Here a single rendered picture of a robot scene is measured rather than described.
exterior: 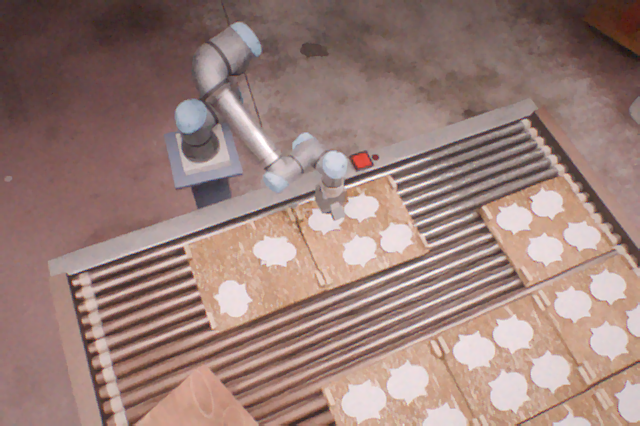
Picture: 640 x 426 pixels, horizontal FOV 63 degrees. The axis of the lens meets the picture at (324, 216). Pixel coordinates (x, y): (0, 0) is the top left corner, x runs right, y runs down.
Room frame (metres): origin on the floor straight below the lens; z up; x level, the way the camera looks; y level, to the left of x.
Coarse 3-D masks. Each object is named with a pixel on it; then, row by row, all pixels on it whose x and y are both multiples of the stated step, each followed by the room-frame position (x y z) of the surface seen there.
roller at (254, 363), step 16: (496, 256) 0.87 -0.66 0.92; (464, 272) 0.78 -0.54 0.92; (480, 272) 0.80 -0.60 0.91; (432, 288) 0.70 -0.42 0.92; (384, 304) 0.61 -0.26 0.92; (400, 304) 0.62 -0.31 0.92; (352, 320) 0.54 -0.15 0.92; (368, 320) 0.55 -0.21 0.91; (304, 336) 0.46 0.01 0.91; (320, 336) 0.47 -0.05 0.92; (272, 352) 0.39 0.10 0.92; (288, 352) 0.40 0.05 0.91; (240, 368) 0.32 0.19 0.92; (256, 368) 0.33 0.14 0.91; (160, 400) 0.19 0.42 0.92; (112, 416) 0.12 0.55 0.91; (128, 416) 0.13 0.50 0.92
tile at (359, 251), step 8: (352, 240) 0.83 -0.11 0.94; (360, 240) 0.83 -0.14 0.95; (368, 240) 0.84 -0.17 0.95; (352, 248) 0.80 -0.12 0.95; (360, 248) 0.80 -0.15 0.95; (368, 248) 0.81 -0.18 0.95; (344, 256) 0.76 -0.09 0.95; (352, 256) 0.76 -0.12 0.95; (360, 256) 0.77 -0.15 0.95; (368, 256) 0.77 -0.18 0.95; (376, 256) 0.78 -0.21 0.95; (352, 264) 0.73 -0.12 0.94; (360, 264) 0.74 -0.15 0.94
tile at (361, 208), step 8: (352, 200) 0.99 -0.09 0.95; (360, 200) 1.00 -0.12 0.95; (368, 200) 1.01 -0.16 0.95; (352, 208) 0.96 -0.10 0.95; (360, 208) 0.97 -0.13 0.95; (368, 208) 0.97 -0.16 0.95; (376, 208) 0.98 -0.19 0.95; (352, 216) 0.93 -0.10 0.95; (360, 216) 0.93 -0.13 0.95; (368, 216) 0.94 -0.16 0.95
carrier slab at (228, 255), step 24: (264, 216) 0.87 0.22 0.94; (216, 240) 0.75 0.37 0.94; (240, 240) 0.76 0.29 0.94; (288, 240) 0.79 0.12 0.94; (192, 264) 0.64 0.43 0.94; (216, 264) 0.66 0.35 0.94; (240, 264) 0.67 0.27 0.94; (288, 264) 0.70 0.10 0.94; (312, 264) 0.71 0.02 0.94; (216, 288) 0.57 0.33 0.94; (264, 288) 0.60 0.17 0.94; (288, 288) 0.61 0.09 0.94; (312, 288) 0.62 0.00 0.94; (216, 312) 0.49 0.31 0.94; (264, 312) 0.51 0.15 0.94
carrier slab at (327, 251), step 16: (352, 192) 1.04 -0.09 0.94; (368, 192) 1.05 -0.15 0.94; (384, 192) 1.06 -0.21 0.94; (304, 208) 0.93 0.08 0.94; (384, 208) 0.99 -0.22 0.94; (400, 208) 1.00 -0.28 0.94; (304, 224) 0.87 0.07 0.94; (352, 224) 0.90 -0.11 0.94; (368, 224) 0.91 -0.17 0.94; (384, 224) 0.92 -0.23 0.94; (320, 240) 0.81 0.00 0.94; (336, 240) 0.82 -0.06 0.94; (416, 240) 0.87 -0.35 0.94; (320, 256) 0.75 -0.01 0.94; (336, 256) 0.76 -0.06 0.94; (384, 256) 0.79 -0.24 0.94; (400, 256) 0.80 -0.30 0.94; (416, 256) 0.81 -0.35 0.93; (320, 272) 0.69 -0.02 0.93; (336, 272) 0.70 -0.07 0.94; (352, 272) 0.71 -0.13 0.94; (368, 272) 0.72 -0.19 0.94
